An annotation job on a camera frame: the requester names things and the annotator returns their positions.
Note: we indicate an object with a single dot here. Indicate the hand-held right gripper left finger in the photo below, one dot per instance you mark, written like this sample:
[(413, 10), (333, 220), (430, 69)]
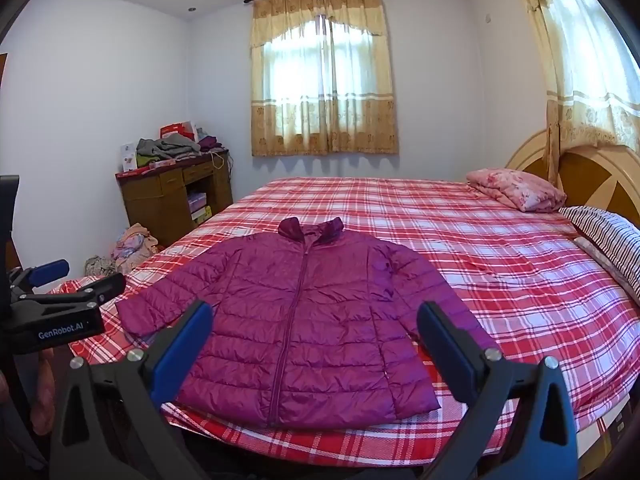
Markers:
[(184, 347)]

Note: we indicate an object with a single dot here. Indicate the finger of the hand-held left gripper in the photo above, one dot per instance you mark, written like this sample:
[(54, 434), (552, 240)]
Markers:
[(47, 271), (100, 287)]

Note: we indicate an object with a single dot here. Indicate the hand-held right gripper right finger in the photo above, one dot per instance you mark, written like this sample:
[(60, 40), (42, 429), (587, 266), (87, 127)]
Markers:
[(446, 349)]

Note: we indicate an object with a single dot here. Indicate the purple puffer jacket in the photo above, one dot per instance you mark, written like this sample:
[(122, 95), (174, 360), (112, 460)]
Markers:
[(310, 320)]

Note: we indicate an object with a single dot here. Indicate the pile of pastel clothes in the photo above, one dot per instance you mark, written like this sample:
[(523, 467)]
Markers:
[(135, 247)]

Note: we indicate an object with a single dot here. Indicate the pile of grey clothes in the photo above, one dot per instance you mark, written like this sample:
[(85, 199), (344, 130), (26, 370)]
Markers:
[(167, 146)]

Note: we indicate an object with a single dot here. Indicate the person's left hand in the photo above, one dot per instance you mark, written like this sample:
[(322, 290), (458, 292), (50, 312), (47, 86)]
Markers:
[(44, 385)]

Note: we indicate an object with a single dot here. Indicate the grey crumpled cloth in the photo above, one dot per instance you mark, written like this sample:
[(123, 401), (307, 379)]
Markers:
[(100, 266)]

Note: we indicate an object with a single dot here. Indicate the brown wooden cabinet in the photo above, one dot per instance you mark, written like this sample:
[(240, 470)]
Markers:
[(150, 205)]

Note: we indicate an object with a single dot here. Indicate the bed with red plaid sheet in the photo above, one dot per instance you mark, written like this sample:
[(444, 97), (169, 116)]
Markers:
[(450, 240)]

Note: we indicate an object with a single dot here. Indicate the yellow flat box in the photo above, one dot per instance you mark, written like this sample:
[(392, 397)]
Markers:
[(201, 214)]

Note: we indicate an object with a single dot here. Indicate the purple flat box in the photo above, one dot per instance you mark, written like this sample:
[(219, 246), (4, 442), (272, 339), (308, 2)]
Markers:
[(196, 201)]

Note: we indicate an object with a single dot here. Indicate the white printed box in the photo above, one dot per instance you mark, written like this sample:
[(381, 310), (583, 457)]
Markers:
[(128, 157)]

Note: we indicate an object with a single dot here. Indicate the red box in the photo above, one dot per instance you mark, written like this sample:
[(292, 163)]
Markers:
[(175, 130)]

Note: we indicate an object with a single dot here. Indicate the pink pillow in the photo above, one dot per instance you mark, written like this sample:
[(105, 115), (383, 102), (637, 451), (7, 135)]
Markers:
[(515, 187)]

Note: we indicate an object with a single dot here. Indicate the purple folded cloth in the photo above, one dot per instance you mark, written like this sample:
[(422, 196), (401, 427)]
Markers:
[(210, 143)]

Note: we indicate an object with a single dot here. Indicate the brown cardboard box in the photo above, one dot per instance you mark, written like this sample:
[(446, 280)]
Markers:
[(614, 435)]

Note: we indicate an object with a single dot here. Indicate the striped pillow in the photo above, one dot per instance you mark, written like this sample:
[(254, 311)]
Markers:
[(607, 235)]

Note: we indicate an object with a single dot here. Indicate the wooden bed headboard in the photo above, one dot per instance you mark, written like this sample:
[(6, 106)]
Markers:
[(585, 170)]

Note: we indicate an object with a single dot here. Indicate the beige floral window curtain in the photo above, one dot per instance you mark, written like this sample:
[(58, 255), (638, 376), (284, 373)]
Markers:
[(325, 125)]

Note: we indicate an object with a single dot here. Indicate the long beige floral curtain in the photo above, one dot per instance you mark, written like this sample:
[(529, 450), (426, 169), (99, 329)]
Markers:
[(575, 60)]

